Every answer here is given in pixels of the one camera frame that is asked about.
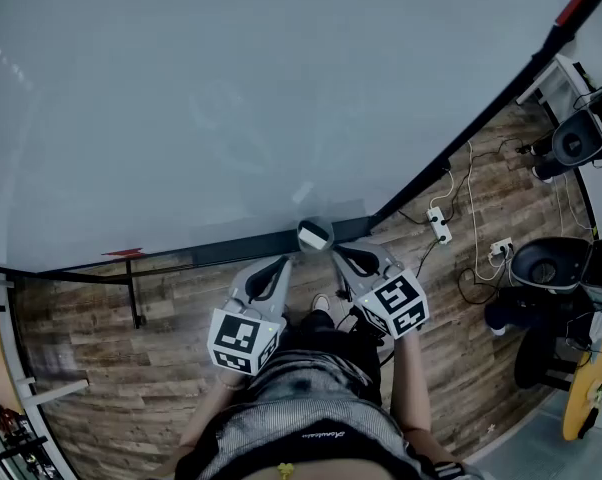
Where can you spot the black metal railing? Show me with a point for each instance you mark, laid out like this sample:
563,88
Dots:
21,443

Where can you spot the grey round bin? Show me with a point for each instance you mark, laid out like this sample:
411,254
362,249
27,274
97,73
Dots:
563,150

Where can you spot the person's black trousers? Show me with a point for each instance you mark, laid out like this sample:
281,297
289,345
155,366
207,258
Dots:
326,348

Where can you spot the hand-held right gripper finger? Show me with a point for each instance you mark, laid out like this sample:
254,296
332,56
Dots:
348,278
387,263

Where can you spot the white whiteboard eraser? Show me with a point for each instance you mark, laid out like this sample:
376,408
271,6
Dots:
312,235

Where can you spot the yellow table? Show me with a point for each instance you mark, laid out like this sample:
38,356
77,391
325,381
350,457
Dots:
578,408

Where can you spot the yellow pendant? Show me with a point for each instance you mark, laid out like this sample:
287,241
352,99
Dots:
286,470

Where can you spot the white power strip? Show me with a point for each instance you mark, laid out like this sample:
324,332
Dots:
438,224
501,248

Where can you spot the person's grey knit top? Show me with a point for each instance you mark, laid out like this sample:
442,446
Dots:
306,403

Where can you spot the whiteboard with black stand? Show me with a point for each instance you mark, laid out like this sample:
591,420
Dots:
231,93

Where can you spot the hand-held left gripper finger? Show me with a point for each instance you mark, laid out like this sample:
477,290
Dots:
282,290
238,288

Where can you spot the person's white shoe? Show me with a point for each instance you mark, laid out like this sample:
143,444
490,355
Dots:
321,303

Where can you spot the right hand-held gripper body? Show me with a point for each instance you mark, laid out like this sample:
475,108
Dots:
393,303

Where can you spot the white shelf stand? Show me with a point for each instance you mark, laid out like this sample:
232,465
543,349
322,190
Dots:
556,75

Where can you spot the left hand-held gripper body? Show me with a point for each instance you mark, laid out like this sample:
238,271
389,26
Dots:
241,338

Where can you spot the person's left forearm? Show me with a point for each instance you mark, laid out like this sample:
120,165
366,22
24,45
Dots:
206,418

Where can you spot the person's right forearm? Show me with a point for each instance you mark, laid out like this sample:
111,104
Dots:
411,383

